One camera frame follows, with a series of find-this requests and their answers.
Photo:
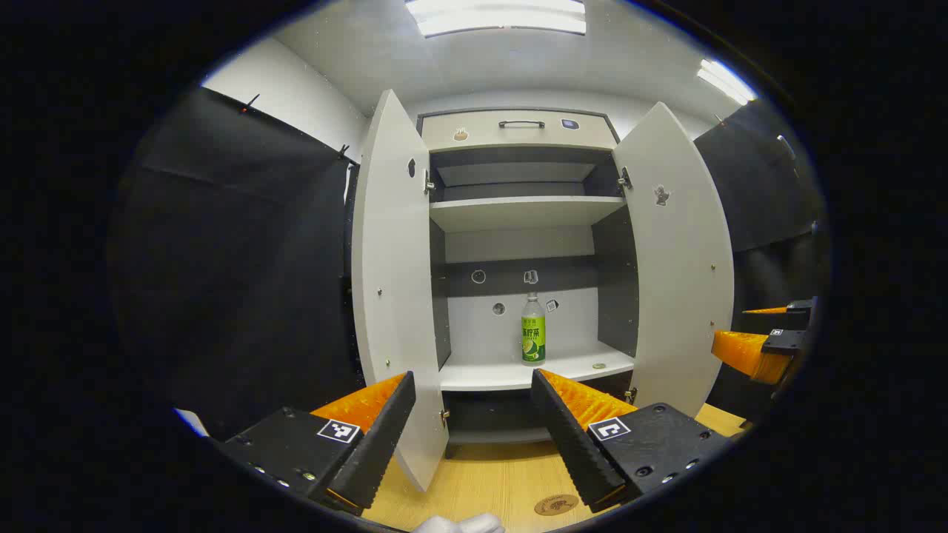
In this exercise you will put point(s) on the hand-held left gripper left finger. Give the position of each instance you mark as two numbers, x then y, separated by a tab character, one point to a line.
381	444

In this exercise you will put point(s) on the small ceiling light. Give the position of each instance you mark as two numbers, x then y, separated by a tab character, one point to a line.
726	80

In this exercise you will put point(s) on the long ceiling light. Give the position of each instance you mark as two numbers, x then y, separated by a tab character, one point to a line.
496	16

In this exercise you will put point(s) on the black backdrop cloth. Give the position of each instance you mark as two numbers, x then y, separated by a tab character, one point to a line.
763	192
237	281

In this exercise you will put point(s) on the white and grey cabinet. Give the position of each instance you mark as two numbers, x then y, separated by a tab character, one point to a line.
518	215

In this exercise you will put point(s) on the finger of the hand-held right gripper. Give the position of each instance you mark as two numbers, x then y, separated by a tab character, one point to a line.
740	352
798	307

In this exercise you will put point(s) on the white cabinet drawer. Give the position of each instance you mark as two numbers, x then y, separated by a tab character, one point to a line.
481	132

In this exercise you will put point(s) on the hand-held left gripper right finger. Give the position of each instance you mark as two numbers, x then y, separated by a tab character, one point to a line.
574	451

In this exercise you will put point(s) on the white cabinet door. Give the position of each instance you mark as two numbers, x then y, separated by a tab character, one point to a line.
396	296
678	281

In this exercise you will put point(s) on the green label bottle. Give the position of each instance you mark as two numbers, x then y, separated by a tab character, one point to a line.
532	333

